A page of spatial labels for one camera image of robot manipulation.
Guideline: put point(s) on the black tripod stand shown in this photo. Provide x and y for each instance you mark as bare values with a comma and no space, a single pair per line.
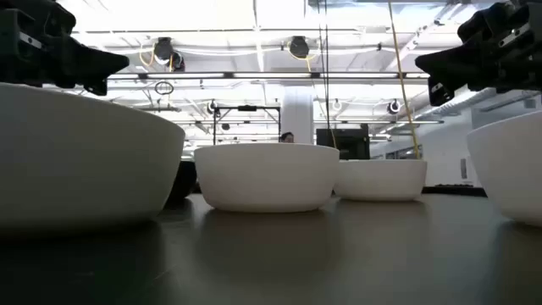
455,191

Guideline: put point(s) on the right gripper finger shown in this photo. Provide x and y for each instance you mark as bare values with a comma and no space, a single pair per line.
439,94
457,63

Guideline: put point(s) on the long ceiling light bar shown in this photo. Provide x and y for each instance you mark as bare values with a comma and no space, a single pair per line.
271,75

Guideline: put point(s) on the dark grey bowl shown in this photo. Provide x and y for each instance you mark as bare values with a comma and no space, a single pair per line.
184,180

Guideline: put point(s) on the person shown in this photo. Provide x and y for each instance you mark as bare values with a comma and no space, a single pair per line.
287,137

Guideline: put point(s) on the white ceramic bowl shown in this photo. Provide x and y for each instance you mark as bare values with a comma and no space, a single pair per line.
84,161
512,169
267,178
381,180

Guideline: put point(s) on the white building column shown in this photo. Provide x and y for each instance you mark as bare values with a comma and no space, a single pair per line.
297,114

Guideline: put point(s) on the black background frame rig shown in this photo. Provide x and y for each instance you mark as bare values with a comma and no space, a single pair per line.
247,108

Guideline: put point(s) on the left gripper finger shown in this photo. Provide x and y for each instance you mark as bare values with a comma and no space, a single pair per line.
93,61
96,87

